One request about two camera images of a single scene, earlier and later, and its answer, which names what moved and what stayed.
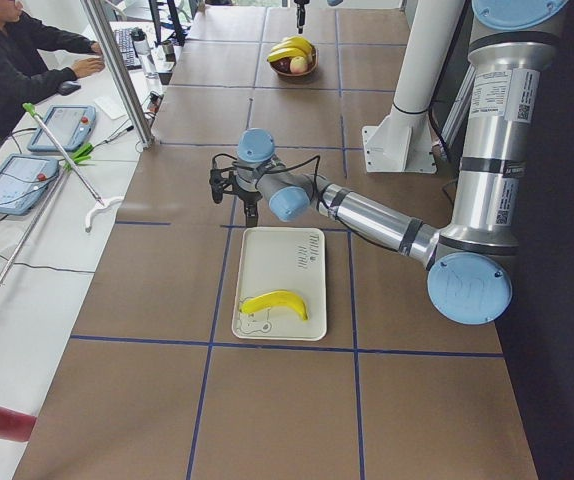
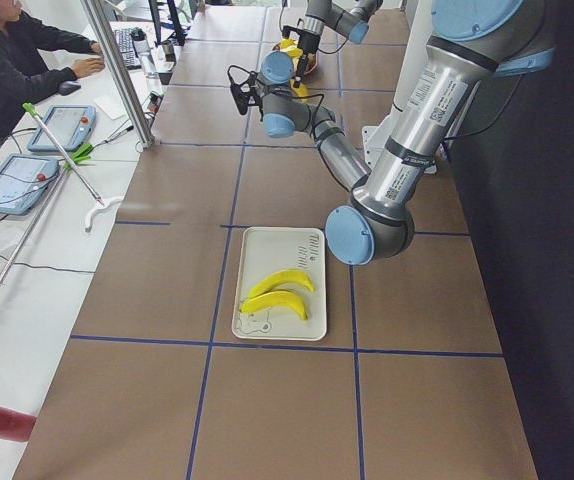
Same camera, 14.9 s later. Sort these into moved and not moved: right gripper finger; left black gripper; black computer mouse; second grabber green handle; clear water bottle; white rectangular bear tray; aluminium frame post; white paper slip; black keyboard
Moved: right gripper finger; left black gripper
Not moved: black computer mouse; aluminium frame post; white rectangular bear tray; clear water bottle; black keyboard; second grabber green handle; white paper slip
